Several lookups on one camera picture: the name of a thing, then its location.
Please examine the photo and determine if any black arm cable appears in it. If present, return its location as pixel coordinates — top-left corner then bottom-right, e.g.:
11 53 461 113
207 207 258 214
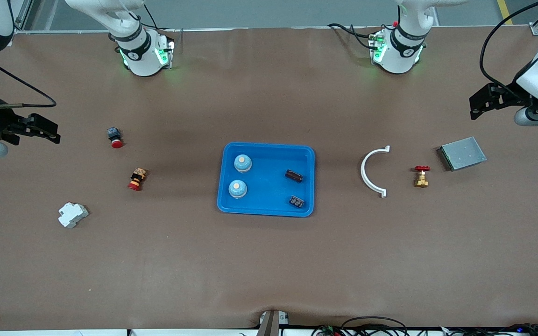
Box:
479 0 538 94
0 51 57 109

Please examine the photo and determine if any black base cable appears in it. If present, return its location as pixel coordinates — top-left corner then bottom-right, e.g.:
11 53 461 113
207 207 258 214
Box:
143 2 184 49
327 22 377 49

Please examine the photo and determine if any black left base cable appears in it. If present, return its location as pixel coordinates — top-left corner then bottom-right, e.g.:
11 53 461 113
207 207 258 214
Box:
327 22 377 49

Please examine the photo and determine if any blue plastic tray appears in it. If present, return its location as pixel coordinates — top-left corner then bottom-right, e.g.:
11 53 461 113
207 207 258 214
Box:
216 142 315 217

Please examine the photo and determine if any brass valve red handle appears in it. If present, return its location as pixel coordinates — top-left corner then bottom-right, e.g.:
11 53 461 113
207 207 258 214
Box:
414 165 431 188

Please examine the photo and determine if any white circuit breaker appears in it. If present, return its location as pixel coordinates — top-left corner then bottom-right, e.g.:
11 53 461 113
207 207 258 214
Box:
58 202 89 229

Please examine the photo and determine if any black right base cable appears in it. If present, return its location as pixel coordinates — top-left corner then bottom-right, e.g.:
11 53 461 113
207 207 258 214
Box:
143 2 184 49

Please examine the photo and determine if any white curved pipe clamp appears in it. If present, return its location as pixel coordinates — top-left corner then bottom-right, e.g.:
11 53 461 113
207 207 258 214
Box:
361 145 391 199

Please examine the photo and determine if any blue bell beige button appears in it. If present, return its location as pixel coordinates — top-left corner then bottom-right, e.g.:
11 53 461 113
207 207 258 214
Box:
228 179 248 199
234 154 253 174

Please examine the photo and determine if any metal table edge bracket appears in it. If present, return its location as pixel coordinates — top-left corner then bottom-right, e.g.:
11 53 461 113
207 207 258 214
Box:
259 310 290 336

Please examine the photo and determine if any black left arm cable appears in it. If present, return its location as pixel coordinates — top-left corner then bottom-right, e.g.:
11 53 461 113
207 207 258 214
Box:
479 0 538 94

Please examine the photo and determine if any red yellow emergency stop button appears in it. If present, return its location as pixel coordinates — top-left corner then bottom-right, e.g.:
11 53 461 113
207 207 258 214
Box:
127 168 147 191

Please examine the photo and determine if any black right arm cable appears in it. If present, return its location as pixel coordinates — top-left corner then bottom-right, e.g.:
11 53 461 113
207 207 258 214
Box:
0 51 57 109

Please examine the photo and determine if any red push button black body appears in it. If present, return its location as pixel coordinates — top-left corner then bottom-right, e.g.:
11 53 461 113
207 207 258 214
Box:
107 127 124 149

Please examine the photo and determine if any black cable bundle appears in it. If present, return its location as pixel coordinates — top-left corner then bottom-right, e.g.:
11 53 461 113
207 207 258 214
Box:
310 316 538 336

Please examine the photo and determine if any grey metal box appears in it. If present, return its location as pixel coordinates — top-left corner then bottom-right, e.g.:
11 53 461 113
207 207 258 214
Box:
437 136 488 172

